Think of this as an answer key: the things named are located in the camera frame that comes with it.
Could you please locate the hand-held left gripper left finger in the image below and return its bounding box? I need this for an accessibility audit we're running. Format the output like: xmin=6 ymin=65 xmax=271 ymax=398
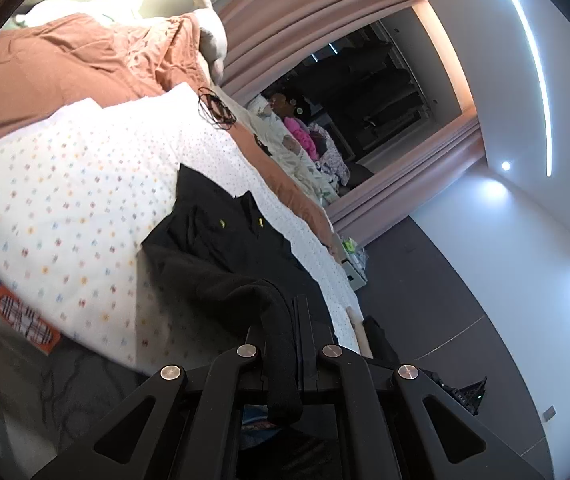
xmin=30 ymin=324 xmax=270 ymax=480

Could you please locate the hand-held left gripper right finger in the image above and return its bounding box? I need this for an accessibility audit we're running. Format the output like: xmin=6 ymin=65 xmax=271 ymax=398
xmin=294 ymin=296 xmax=548 ymax=480

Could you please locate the black jacket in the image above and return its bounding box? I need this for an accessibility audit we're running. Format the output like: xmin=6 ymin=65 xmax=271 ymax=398
xmin=140 ymin=162 xmax=338 ymax=426

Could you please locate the beige folded cloth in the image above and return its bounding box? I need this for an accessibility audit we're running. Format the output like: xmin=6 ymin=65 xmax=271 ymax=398
xmin=347 ymin=307 xmax=373 ymax=356

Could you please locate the black folded garment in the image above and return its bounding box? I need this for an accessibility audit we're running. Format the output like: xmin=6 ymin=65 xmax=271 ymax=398
xmin=362 ymin=315 xmax=400 ymax=361

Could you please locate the white nightstand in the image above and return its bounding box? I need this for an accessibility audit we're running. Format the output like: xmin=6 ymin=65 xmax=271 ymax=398
xmin=337 ymin=247 xmax=368 ymax=291

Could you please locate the dark grey cushion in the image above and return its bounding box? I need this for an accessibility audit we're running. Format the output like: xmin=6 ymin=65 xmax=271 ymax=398
xmin=342 ymin=160 xmax=376 ymax=191

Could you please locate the beige blanket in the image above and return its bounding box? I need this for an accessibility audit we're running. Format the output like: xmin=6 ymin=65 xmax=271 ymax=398
xmin=235 ymin=97 xmax=340 ymax=206

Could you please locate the floral patterned cloth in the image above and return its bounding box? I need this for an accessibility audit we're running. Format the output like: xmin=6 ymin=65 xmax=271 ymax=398
xmin=310 ymin=125 xmax=350 ymax=186

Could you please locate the pink curtain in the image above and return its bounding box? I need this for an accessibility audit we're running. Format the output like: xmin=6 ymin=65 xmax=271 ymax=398
xmin=325 ymin=117 xmax=480 ymax=246
xmin=215 ymin=0 xmax=426 ymax=106

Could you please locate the pink cloth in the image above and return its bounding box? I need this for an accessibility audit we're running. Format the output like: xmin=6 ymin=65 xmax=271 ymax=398
xmin=285 ymin=117 xmax=318 ymax=158

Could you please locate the white floral bed sheet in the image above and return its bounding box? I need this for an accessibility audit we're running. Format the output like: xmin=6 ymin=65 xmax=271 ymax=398
xmin=0 ymin=82 xmax=366 ymax=376

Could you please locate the dark plush toy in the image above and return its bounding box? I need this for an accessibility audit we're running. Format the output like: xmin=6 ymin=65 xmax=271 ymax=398
xmin=267 ymin=91 xmax=316 ymax=118

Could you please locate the dark hanging coat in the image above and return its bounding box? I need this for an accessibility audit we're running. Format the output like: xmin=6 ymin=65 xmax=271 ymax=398
xmin=355 ymin=75 xmax=433 ymax=136
xmin=310 ymin=42 xmax=400 ymax=91

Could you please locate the white plush toy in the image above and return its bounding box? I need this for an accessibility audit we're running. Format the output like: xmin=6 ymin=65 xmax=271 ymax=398
xmin=192 ymin=0 xmax=229 ymax=81

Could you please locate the ceiling light strip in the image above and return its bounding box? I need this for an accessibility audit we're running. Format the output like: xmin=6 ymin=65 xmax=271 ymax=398
xmin=487 ymin=0 xmax=554 ymax=177

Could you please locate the orange-brown duvet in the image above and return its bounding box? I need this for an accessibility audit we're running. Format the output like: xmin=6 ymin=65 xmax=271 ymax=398
xmin=0 ymin=12 xmax=338 ymax=256

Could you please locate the white pillow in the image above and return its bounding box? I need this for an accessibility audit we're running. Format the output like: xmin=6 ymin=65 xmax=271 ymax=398
xmin=12 ymin=0 xmax=116 ymax=26

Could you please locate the black cable coil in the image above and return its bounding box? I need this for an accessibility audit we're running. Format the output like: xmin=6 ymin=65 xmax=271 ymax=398
xmin=197 ymin=87 xmax=238 ymax=128

